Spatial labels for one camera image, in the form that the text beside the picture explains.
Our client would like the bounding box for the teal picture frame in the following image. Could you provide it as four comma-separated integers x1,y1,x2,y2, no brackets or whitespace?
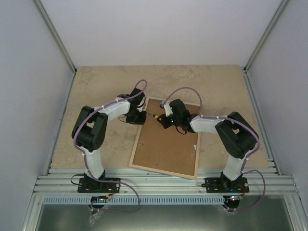
128,96,201,180

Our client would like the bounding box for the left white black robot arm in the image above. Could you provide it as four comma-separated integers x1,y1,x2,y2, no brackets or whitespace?
72,88,147,192

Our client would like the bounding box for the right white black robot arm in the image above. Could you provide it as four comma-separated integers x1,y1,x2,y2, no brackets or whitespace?
154,99,260,192

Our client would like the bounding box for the right controller board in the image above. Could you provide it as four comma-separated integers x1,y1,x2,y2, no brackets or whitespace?
225,194,243,201

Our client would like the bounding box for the controller board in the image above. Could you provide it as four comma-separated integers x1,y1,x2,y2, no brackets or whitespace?
225,194,243,201
90,195,112,204

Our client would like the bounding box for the left controller board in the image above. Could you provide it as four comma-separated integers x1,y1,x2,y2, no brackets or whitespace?
90,195,112,204

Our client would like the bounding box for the clear plastic bag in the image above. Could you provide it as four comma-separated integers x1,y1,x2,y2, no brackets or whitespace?
89,211,103,227

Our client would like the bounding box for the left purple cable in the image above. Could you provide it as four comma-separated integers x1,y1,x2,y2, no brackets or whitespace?
73,79,148,214

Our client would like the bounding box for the purple cable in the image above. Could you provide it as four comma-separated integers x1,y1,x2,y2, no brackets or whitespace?
166,86,267,212
73,79,148,214

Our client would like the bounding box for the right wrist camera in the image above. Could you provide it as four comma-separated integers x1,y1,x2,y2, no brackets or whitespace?
160,100,173,117

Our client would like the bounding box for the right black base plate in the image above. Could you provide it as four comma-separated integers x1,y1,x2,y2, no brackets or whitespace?
201,177,250,193

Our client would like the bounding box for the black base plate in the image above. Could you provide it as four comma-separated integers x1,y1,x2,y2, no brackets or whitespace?
201,177,250,193
77,177,121,194

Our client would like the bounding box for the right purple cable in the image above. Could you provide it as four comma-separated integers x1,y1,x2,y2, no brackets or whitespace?
166,86,267,212

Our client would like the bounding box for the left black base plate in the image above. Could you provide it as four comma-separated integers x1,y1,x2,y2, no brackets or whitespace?
77,177,121,194

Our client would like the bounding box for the aluminium rail base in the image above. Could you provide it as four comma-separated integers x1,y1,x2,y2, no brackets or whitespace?
33,167,298,195

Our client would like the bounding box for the left aluminium corner post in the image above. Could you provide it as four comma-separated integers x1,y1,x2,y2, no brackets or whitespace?
32,0,77,75

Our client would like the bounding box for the aluminium corner post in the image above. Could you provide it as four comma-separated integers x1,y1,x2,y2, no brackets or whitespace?
243,0,291,74
32,0,77,75

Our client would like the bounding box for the grey slotted cable duct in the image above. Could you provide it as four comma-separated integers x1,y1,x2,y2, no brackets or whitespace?
43,195,224,205

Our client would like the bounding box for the right aluminium corner post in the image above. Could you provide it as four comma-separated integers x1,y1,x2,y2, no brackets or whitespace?
243,0,291,74

